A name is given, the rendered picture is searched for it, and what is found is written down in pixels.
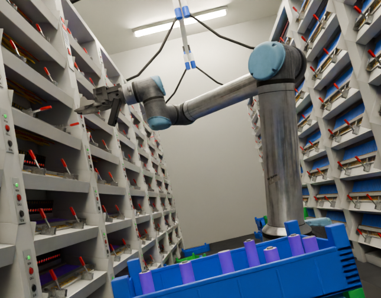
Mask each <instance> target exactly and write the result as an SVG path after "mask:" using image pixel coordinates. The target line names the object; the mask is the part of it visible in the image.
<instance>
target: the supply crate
mask: <svg viewBox="0 0 381 298"><path fill-rule="evenodd" d="M284 226H285V230H286V234H287V237H282V238H277V239H273V240H270V241H265V242H261V243H258V244H255V245H256V249H257V252H258V257H259V261H260V265H257V266H254V267H249V263H248V258H247V255H246V250H245V247H242V248H236V249H233V250H230V253H231V256H232V261H233V266H234V269H235V271H234V272H231V273H227V274H223V272H222V268H221V265H220V260H219V255H218V253H217V254H213V255H208V256H205V257H201V258H196V259H193V260H189V261H191V265H192V268H193V273H194V278H195V282H192V283H187V284H183V281H182V277H181V272H180V267H179V263H177V264H173V265H168V266H165V267H160V268H156V269H153V270H151V274H152V279H153V282H154V288H155V292H152V293H148V294H143V293H142V287H141V282H140V279H139V273H141V272H142V269H141V263H140V260H139V258H134V259H131V260H128V261H127V265H128V271H129V276H130V278H129V276H128V275H126V276H122V277H117V278H114V279H113V280H112V281H111V285H112V291H113V296H114V298H323V297H327V296H331V295H334V294H338V293H342V292H345V291H349V290H353V289H358V288H361V287H362V283H361V280H360V276H359V272H358V270H357V266H356V262H355V259H354V255H353V252H352V249H351V245H350V242H349V238H348V235H347V231H346V227H345V225H344V224H343V223H334V224H331V225H327V226H325V231H326V234H327V238H328V239H325V238H318V237H316V240H317V244H318V247H319V250H318V251H313V252H309V253H305V254H301V255H297V256H294V257H293V256H292V252H291V248H290V245H289V241H288V236H290V235H291V234H300V237H301V242H302V238H304V237H308V235H301V232H300V229H299V225H298V221H297V220H291V221H286V222H284ZM271 246H273V247H277V249H278V254H279V257H280V260H278V261H274V262H271V263H266V259H265V255H264V251H263V250H264V249H266V248H267V247H271ZM302 246H303V249H304V245H303V242H302ZM304 252H305V249H304Z"/></svg>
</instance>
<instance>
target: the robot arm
mask: <svg viewBox="0 0 381 298"><path fill-rule="evenodd" d="M248 69H249V73H248V74H246V75H244V76H242V77H239V78H237V79H235V80H232V81H231V82H229V83H227V84H224V85H222V86H220V87H217V88H215V89H213V90H211V91H209V92H207V93H204V94H202V95H200V96H198V97H196V98H194V99H191V100H189V101H185V102H183V103H181V104H178V105H172V104H167V105H166V103H165V99H164V96H165V95H166V92H165V89H164V86H163V84H162V81H161V78H160V77H159V76H158V75H156V76H150V77H148V78H144V79H141V80H137V81H134V82H129V83H126V84H123V85H120V83H118V84H116V86H112V87H106V86H101V87H99V88H95V89H93V97H94V98H95V100H96V102H95V101H94V100H87V99H86V98H85V97H84V96H83V97H81V98H80V108H77V109H75V110H74V112H77V114H79V115H87V114H94V113H98V112H102V111H106V110H108V109H111V112H110V116H109V119H108V125H110V126H112V127H115V126H116V123H117V120H118V116H119V111H120V109H121V104H122V103H123V104H127V105H133V104H136V103H140V102H143V104H144V108H145V113H146V117H147V122H148V124H149V127H150V129H152V130H154V131H159V130H164V129H167V128H169V127H170V126H172V125H191V124H192V123H194V122H195V120H197V119H199V118H201V117H203V116H206V115H208V114H211V113H213V112H216V111H219V110H221V109H224V108H227V107H228V106H231V105H234V104H236V103H239V102H241V101H244V100H246V99H249V98H251V97H254V96H256V95H258V98H259V114H260V130H261V138H262V154H263V169H264V177H265V193H266V208H267V217H268V223H267V224H266V225H265V226H264V227H263V229H262V238H263V242H265V241H270V240H273V239H277V238H282V237H287V234H286V230H285V226H284V222H286V221H291V220H297V221H298V225H299V229H300V232H301V235H308V236H313V235H314V236H315V237H318V238H325V239H328V238H327V234H326V231H325V226H327V225H331V224H332V221H331V219H330V218H315V219H307V220H304V207H303V198H302V183H301V167H300V158H299V142H298V126H297V110H296V101H295V84H296V83H297V82H298V81H299V80H300V79H301V78H302V77H303V75H304V74H305V72H306V69H307V58H306V56H305V54H304V53H303V52H302V51H301V50H300V49H299V48H297V47H294V46H289V45H286V44H281V43H279V42H277V41H266V42H263V43H260V44H259V45H257V46H256V47H255V48H254V50H253V51H252V52H251V54H250V56H249V60H248Z"/></svg>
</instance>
